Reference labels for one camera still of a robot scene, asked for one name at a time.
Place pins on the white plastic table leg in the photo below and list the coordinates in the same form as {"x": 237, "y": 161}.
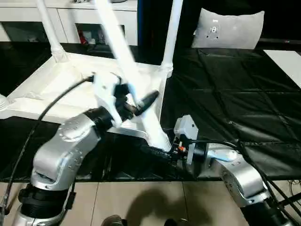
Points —
{"x": 49, "y": 33}
{"x": 122, "y": 47}
{"x": 171, "y": 33}

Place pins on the white plastic table top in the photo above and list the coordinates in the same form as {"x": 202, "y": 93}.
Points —
{"x": 56, "y": 84}

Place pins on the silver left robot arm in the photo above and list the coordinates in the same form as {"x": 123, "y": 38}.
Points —
{"x": 61, "y": 150}

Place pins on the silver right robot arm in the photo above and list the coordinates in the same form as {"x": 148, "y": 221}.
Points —
{"x": 240, "y": 179}

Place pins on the dark right robot foot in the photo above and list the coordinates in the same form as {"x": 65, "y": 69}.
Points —
{"x": 176, "y": 222}

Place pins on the dark robot foot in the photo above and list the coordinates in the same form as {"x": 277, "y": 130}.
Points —
{"x": 176, "y": 222}
{"x": 113, "y": 220}

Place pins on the black work mat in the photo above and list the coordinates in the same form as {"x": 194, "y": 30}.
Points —
{"x": 225, "y": 94}

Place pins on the black cabinet with gold label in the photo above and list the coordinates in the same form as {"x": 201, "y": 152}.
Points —
{"x": 153, "y": 23}

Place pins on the dark left robot foot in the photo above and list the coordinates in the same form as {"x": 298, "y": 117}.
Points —
{"x": 113, "y": 220}

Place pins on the white cabinet with glass doors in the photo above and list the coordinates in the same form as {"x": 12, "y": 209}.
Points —
{"x": 75, "y": 19}

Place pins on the flat white board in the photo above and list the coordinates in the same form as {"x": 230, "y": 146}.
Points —
{"x": 289, "y": 63}

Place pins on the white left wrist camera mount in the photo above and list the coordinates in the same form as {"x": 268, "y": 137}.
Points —
{"x": 106, "y": 89}

